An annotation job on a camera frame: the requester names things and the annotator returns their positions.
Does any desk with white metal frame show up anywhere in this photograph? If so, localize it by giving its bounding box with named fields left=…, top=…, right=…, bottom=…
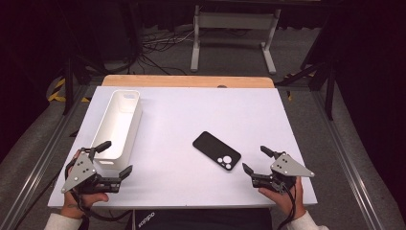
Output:
left=190, top=0, right=320, bottom=76

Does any person's left hand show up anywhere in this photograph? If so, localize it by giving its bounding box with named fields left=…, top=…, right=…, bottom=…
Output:
left=59, top=149, right=110, bottom=220

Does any person's dark clothed torso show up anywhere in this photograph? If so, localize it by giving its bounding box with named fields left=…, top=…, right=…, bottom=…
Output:
left=130, top=207, right=273, bottom=230

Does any yellow black floor tape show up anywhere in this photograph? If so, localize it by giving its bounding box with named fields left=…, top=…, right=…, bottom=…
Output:
left=46, top=78, right=92, bottom=104

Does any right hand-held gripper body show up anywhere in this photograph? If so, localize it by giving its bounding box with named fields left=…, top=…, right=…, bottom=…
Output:
left=251, top=151, right=316, bottom=195

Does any bundle of floor cables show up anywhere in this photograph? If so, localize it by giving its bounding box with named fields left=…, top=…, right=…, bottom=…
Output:
left=139, top=28, right=196, bottom=77

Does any right hand-held gripper cable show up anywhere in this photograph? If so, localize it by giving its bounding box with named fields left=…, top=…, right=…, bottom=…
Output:
left=276, top=183, right=299, bottom=230

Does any left hand-held gripper cable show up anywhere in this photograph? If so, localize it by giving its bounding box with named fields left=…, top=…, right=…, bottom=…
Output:
left=65, top=191, right=132, bottom=222

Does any black tripod stand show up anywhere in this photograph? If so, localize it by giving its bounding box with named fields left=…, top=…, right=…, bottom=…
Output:
left=61, top=57, right=107, bottom=117
left=275, top=59, right=337, bottom=122

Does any aluminium floor rail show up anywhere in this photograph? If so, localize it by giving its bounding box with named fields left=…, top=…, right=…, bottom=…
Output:
left=0, top=84, right=98, bottom=230
left=310, top=89, right=398, bottom=230

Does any white plastic storage bin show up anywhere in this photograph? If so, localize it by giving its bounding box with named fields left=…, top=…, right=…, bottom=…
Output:
left=90, top=89, right=144, bottom=171

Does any hand-held gripper cable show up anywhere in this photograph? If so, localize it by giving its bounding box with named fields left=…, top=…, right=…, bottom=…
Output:
left=65, top=191, right=132, bottom=222
left=276, top=183, right=299, bottom=230

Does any person's right hand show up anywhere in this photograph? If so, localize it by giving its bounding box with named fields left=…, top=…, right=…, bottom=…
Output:
left=258, top=176, right=308, bottom=221

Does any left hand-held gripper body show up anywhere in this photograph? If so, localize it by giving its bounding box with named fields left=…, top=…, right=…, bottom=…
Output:
left=61, top=147, right=123, bottom=196

